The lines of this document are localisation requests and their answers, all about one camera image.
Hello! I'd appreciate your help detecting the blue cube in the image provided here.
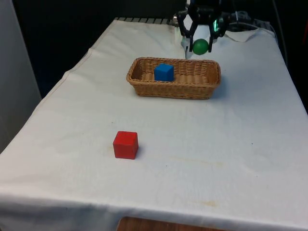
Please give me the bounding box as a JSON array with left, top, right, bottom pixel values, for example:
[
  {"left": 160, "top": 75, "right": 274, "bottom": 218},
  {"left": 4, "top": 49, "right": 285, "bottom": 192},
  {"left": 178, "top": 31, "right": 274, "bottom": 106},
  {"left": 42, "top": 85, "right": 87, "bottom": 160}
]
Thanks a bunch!
[{"left": 154, "top": 63, "right": 175, "bottom": 82}]

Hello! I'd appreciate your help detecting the green ball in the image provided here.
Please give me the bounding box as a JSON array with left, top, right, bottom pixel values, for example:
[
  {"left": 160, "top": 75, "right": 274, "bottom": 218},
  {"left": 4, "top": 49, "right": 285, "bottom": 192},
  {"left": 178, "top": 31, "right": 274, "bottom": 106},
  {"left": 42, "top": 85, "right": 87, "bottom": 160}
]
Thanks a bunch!
[{"left": 192, "top": 38, "right": 209, "bottom": 55}]

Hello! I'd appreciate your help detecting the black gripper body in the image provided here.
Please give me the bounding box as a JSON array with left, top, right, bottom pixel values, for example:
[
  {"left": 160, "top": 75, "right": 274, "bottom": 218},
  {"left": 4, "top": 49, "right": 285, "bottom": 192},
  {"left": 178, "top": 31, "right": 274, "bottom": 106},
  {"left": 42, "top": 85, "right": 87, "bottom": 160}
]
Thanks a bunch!
[{"left": 189, "top": 0, "right": 221, "bottom": 25}]

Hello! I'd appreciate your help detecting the red cube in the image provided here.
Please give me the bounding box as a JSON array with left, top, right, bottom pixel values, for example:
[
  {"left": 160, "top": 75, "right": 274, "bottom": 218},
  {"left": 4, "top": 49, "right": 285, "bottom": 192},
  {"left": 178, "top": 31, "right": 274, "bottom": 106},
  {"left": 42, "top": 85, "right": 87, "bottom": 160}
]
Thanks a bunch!
[{"left": 112, "top": 130, "right": 139, "bottom": 160}]

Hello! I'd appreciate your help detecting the wicker basket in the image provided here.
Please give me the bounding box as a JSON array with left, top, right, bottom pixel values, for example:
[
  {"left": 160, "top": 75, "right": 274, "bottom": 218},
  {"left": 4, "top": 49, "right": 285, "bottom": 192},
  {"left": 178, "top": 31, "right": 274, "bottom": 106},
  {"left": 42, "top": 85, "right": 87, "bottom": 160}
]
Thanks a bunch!
[{"left": 126, "top": 56, "right": 222, "bottom": 100}]

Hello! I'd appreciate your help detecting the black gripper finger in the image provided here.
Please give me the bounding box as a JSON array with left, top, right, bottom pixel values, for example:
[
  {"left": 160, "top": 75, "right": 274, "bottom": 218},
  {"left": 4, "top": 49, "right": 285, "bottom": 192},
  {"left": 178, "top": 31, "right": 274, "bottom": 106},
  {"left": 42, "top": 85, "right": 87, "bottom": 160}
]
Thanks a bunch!
[
  {"left": 178, "top": 5, "right": 198, "bottom": 53},
  {"left": 207, "top": 11, "right": 227, "bottom": 53}
]

